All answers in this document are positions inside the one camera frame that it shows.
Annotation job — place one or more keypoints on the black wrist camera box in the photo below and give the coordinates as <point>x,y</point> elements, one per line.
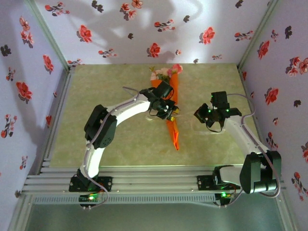
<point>163,89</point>
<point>219,99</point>

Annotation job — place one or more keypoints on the cream fake rose stem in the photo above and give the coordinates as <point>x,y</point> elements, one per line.
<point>157,73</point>

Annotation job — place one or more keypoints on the orange wrapping paper sheet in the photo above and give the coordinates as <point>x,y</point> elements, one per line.
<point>174,130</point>

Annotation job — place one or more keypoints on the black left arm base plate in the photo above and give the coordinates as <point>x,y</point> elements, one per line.
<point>106,184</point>

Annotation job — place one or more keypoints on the aluminium frame rail beam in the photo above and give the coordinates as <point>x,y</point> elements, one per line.
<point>154,179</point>

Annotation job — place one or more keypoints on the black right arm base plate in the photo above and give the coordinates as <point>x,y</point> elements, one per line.
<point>203,183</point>

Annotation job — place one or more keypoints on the aluminium side rail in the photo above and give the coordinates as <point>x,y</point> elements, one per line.
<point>63,91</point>
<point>243,81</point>

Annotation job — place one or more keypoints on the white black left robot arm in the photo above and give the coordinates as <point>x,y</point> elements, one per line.
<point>130,108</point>

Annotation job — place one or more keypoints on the controller board with LED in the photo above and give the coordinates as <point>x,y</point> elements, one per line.
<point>223,195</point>
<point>90,198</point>

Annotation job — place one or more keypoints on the aluminium frame post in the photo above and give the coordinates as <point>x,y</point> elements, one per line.
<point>260,29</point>
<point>46,29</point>

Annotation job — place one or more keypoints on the aluminium frame strut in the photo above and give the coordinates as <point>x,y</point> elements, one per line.
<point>19,214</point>
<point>286,211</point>

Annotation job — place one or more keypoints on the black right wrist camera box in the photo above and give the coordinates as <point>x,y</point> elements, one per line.
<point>219,99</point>

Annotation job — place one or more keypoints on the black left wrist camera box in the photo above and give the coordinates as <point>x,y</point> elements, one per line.
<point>163,89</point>

